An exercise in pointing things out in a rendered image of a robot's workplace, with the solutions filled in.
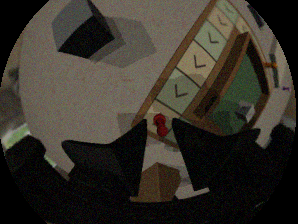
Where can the red pawn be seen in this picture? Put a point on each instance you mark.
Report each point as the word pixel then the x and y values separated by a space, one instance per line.
pixel 161 130

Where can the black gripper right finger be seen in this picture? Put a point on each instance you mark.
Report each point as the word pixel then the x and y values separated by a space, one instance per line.
pixel 204 153

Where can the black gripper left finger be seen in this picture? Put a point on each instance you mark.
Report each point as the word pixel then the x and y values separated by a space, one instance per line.
pixel 123 156

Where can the white die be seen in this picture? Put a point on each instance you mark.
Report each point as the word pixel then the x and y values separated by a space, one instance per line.
pixel 244 111

